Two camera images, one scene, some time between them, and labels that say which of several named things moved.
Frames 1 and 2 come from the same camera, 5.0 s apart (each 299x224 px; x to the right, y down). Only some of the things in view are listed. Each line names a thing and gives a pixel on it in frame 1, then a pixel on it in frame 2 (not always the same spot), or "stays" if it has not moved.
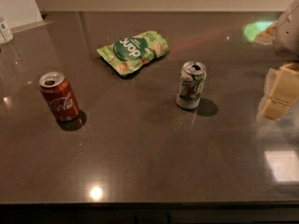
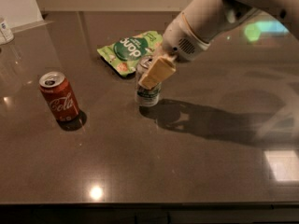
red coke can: (60, 95) stays
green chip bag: (133, 52) stays
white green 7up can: (192, 81) to (145, 96)
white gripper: (288, 35) to (179, 40)
